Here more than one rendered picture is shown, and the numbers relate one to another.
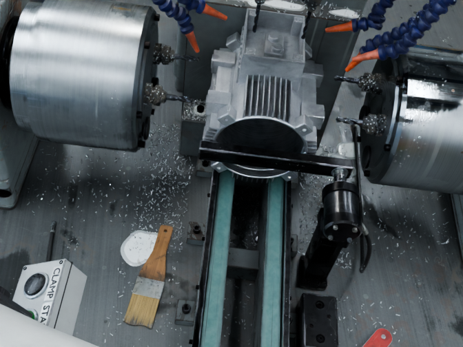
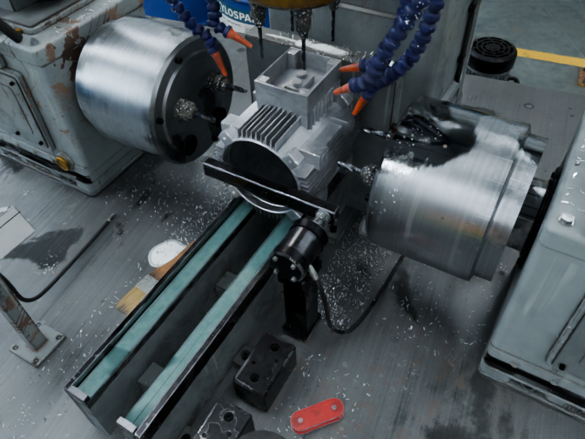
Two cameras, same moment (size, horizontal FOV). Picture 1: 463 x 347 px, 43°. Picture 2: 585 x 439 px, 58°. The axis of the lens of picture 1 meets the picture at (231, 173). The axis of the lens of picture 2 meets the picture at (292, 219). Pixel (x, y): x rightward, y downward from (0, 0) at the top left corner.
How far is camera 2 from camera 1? 0.51 m
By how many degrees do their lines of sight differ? 24
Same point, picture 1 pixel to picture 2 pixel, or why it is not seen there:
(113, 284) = (127, 274)
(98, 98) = (126, 98)
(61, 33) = (116, 41)
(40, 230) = (103, 218)
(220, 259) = (191, 270)
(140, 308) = (133, 300)
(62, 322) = not seen: outside the picture
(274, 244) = (248, 273)
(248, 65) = (260, 93)
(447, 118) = (429, 174)
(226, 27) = not seen: hidden behind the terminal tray
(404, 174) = (385, 233)
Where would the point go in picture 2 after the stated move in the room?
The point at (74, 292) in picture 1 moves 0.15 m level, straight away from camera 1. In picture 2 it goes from (10, 236) to (52, 167)
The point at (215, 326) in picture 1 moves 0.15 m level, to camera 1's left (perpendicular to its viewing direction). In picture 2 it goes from (148, 322) to (84, 280)
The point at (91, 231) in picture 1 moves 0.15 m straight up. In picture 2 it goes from (138, 230) to (118, 178)
